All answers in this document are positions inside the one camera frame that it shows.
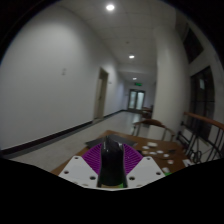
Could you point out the white round disc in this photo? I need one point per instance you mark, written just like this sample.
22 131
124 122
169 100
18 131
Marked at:
152 144

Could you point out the beige side door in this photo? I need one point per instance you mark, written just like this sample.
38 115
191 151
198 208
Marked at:
101 95

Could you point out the white paper card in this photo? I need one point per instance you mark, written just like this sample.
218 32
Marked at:
187 162

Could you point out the dark tall window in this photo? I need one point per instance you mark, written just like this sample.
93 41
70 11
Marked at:
202 103

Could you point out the green exit sign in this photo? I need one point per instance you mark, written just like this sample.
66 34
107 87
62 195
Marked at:
138 84

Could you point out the wooden chair with metal legs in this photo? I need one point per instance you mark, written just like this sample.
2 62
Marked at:
154 123

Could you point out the black computer mouse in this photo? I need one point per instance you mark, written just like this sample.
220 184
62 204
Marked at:
111 163

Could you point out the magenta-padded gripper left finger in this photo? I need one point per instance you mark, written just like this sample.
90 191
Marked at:
77 170

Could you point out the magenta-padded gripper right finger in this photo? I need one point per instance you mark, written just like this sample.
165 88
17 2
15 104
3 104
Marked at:
146 170

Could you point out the wooden handrail with black balusters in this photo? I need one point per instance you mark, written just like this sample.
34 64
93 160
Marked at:
206 121

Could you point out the round ceiling lights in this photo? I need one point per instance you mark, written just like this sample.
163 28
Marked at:
110 7

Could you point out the dark high window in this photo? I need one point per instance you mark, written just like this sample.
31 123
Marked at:
192 45

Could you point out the glass double door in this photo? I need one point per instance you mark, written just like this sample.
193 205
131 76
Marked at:
136 100

